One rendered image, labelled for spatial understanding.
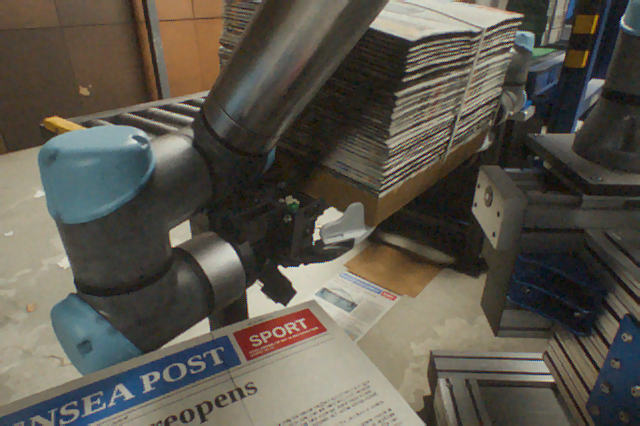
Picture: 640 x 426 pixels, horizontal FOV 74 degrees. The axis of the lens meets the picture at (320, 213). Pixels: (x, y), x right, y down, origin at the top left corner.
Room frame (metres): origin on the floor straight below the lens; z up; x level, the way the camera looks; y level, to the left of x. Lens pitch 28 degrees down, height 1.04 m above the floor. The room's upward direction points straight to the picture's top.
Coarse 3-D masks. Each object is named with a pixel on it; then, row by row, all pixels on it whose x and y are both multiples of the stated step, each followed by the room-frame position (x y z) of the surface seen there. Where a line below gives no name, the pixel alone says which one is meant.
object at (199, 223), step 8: (264, 176) 0.59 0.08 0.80; (264, 184) 0.59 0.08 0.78; (240, 192) 0.55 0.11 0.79; (224, 200) 0.53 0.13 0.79; (232, 200) 0.54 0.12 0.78; (240, 200) 0.55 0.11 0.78; (312, 200) 0.67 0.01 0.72; (208, 208) 0.51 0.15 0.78; (216, 208) 0.52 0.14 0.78; (232, 208) 0.54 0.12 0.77; (240, 208) 0.55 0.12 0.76; (328, 208) 0.71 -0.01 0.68; (200, 216) 0.52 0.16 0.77; (208, 216) 0.51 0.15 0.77; (192, 224) 0.53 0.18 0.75; (200, 224) 0.52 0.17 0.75; (208, 224) 0.51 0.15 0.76; (192, 232) 0.53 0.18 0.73; (200, 232) 0.52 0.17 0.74
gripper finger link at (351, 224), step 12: (360, 204) 0.45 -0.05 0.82; (348, 216) 0.45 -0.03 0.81; (360, 216) 0.45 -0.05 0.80; (324, 228) 0.43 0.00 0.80; (336, 228) 0.44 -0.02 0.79; (348, 228) 0.45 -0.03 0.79; (360, 228) 0.46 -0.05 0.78; (372, 228) 0.47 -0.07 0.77; (324, 240) 0.43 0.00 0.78; (336, 240) 0.44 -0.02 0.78; (360, 240) 0.45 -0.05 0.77
